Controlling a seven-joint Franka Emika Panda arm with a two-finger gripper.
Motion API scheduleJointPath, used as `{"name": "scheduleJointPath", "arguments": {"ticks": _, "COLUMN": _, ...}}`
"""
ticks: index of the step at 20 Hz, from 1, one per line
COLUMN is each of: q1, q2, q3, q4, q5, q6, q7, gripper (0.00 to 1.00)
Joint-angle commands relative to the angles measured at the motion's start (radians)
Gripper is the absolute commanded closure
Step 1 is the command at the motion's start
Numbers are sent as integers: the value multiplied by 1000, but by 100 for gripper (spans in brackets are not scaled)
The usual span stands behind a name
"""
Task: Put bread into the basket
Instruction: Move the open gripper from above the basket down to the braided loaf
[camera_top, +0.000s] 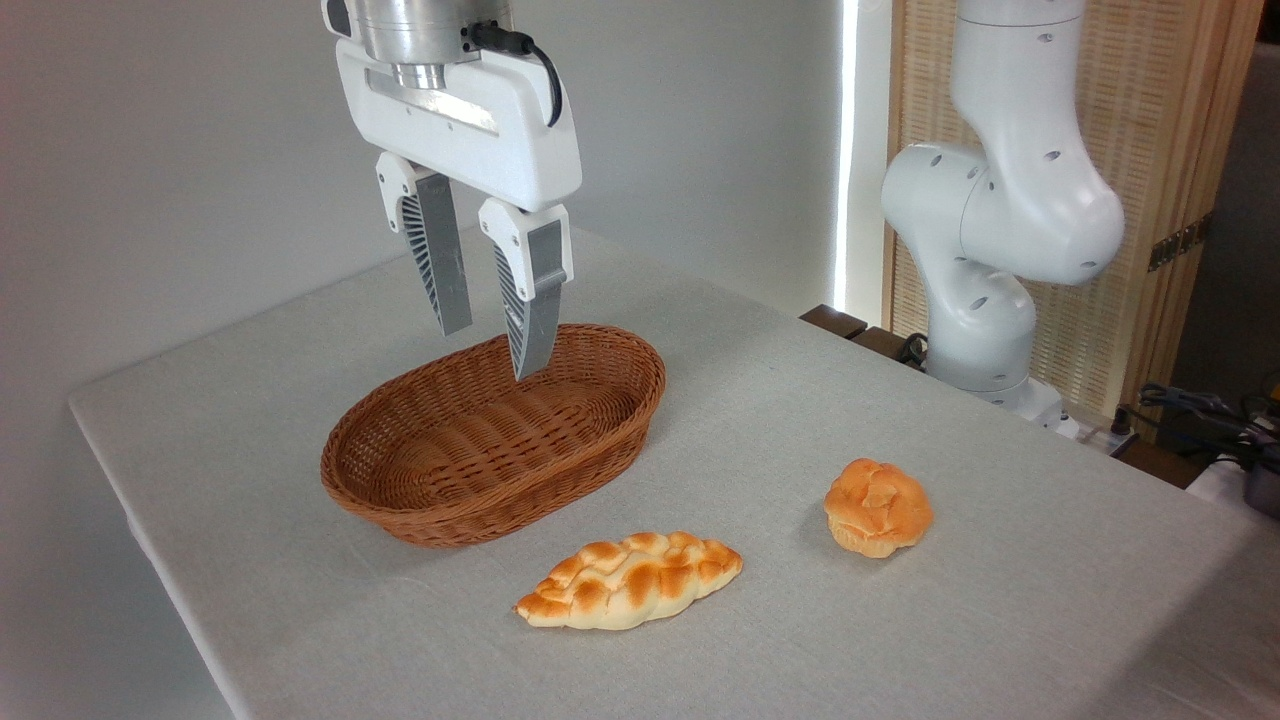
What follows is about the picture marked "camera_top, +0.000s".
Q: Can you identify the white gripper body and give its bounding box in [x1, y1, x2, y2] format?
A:
[334, 40, 584, 214]

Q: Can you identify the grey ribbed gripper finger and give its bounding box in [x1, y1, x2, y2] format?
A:
[477, 196, 575, 382]
[376, 151, 474, 338]

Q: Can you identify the long braided bread loaf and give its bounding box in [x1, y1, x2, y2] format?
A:
[513, 530, 745, 632]

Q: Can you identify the brown oval wicker basket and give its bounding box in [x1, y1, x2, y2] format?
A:
[320, 322, 668, 550]

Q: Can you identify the round golden bread bun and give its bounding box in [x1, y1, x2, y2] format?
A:
[823, 457, 935, 560]

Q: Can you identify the light grey tablecloth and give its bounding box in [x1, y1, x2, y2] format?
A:
[68, 222, 1280, 720]

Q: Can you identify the white power strip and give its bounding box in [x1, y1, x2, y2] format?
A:
[1058, 412, 1143, 459]

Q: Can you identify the wooden bamboo folding screen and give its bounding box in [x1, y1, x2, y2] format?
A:
[884, 0, 1267, 443]

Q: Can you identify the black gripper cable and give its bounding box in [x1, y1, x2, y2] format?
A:
[464, 21, 564, 130]

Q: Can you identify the black cable bundle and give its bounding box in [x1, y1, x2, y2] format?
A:
[1112, 382, 1280, 453]

